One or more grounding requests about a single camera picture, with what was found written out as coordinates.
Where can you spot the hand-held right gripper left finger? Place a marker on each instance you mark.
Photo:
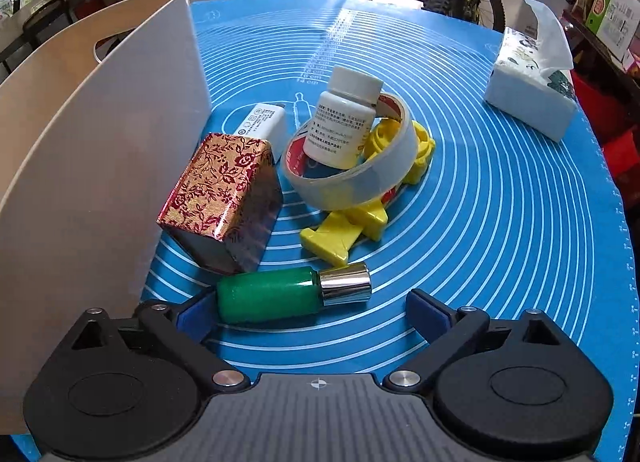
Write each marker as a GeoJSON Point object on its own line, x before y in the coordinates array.
{"type": "Point", "coordinates": [195, 316]}

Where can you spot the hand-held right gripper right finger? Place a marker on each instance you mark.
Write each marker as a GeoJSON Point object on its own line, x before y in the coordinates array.
{"type": "Point", "coordinates": [426, 309]}

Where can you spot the green bottle with silver cap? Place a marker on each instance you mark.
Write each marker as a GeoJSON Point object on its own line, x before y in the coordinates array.
{"type": "Point", "coordinates": [270, 294]}

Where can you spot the yellow plastic tool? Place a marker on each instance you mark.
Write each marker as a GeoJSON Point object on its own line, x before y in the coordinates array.
{"type": "Point", "coordinates": [345, 233]}

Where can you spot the red gold floral box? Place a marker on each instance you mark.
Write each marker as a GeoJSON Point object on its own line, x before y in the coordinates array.
{"type": "Point", "coordinates": [215, 182]}

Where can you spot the tape roll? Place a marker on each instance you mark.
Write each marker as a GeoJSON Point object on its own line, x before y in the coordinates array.
{"type": "Point", "coordinates": [350, 190]}

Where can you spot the beige plastic storage bin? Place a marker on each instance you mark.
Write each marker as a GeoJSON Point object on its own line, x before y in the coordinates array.
{"type": "Point", "coordinates": [75, 167]}

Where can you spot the white power adapter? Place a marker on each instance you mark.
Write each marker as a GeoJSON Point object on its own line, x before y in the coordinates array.
{"type": "Point", "coordinates": [260, 123]}

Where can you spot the white pill bottle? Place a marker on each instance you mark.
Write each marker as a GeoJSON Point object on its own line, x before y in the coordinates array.
{"type": "Point", "coordinates": [340, 117]}

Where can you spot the white carton box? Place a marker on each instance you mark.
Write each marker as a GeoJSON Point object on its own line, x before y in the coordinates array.
{"type": "Point", "coordinates": [530, 87]}

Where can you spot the black metal rack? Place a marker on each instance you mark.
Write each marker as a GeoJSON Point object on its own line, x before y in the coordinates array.
{"type": "Point", "coordinates": [47, 17]}

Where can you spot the green white carton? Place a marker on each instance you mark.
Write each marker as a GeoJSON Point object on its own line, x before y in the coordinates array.
{"type": "Point", "coordinates": [612, 12]}

